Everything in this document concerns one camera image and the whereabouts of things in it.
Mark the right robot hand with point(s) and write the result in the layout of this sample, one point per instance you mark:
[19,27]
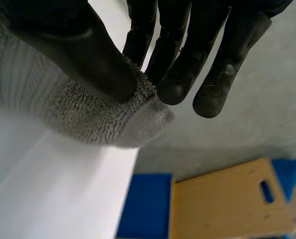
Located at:
[93,62]

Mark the grey towel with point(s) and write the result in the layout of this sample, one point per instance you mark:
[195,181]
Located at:
[88,117]

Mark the blue box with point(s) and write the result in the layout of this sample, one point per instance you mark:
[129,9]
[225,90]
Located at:
[145,206]

